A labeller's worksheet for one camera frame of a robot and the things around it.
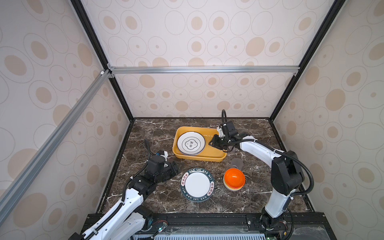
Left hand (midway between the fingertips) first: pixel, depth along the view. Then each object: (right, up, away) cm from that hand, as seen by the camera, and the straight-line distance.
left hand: (186, 166), depth 76 cm
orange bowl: (+27, -8, +5) cm, 28 cm away
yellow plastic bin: (+14, +4, +16) cm, 22 cm away
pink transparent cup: (-10, -1, +21) cm, 23 cm away
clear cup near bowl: (+30, -2, +15) cm, 34 cm away
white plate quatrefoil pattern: (+2, +10, +27) cm, 29 cm away
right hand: (+14, +10, +15) cm, 23 cm away
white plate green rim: (+6, -13, +10) cm, 17 cm away
